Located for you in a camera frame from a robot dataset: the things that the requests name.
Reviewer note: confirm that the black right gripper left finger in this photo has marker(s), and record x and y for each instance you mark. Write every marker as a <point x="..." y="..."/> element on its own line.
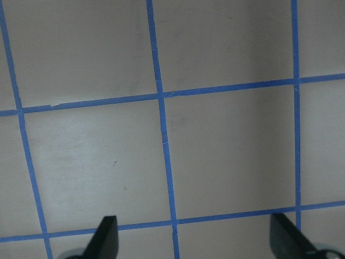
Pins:
<point x="105" y="241"/>

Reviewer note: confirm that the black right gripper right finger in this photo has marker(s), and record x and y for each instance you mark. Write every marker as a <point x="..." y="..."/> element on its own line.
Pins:
<point x="287" y="241"/>

